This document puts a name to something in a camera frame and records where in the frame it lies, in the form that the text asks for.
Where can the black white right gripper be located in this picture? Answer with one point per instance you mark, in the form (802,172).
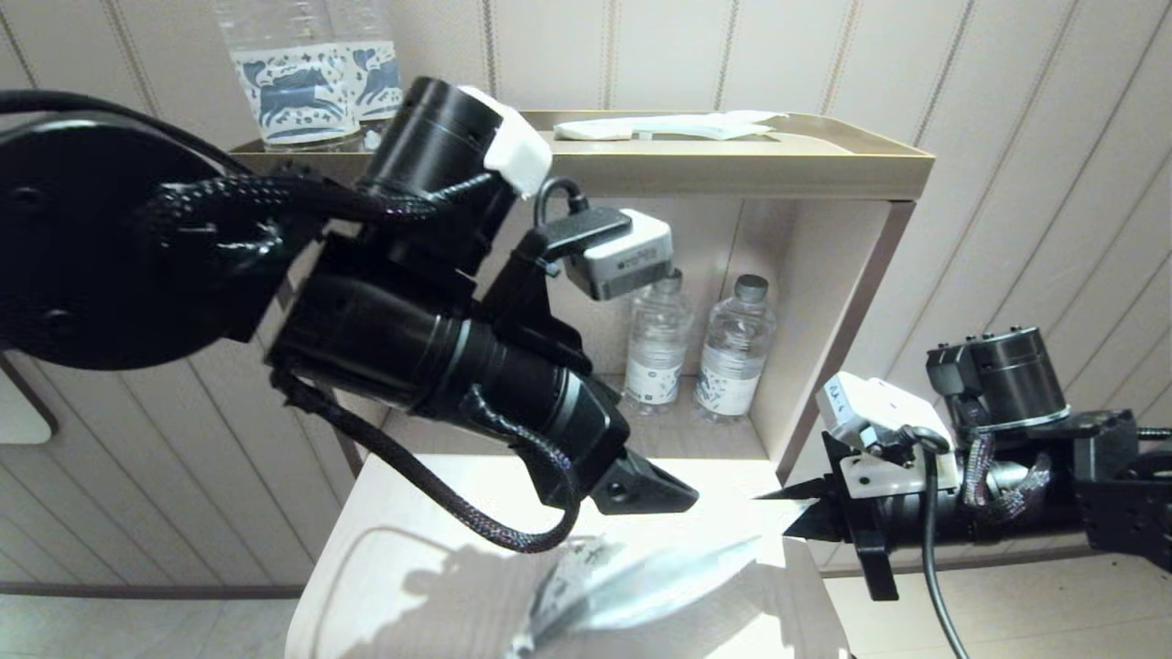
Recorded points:
(884,494)

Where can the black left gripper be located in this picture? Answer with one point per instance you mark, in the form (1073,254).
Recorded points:
(586,448)

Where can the white pouch blue horse print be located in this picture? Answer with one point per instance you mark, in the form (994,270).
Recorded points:
(641,586)

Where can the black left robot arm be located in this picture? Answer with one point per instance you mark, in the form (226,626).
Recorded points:
(366,320)

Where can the small capped water bottle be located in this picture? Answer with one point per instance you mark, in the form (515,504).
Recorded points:
(735,366)
(657,357)

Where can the beige wooden shelf unit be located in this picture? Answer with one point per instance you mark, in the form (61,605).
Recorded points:
(732,174)

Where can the white folded sachet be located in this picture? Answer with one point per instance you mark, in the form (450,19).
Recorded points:
(592,131)

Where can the white packet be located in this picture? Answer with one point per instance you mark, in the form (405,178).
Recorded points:
(705,125)

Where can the large horse-label water bottle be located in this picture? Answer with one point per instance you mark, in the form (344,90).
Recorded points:
(293,91)
(380,73)

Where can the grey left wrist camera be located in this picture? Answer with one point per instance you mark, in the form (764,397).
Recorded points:
(632,256)

